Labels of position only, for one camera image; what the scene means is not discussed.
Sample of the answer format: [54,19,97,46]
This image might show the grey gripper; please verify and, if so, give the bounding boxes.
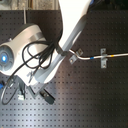
[17,78,54,103]

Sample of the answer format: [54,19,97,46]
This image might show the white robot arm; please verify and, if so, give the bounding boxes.
[0,0,91,88]

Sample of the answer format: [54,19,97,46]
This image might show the right metal cable clip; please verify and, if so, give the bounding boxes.
[100,48,107,69]

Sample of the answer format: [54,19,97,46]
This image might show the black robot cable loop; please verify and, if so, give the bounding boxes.
[0,40,64,105]

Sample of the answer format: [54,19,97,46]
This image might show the left metal cable clip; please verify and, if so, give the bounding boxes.
[69,49,83,64]

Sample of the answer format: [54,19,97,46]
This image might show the white routed cable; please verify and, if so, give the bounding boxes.
[68,49,128,62]

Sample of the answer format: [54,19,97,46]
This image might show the metal cable clip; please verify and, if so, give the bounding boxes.
[100,48,107,69]
[69,49,83,64]

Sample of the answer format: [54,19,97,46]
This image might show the black perforated board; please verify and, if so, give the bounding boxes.
[0,10,128,128]

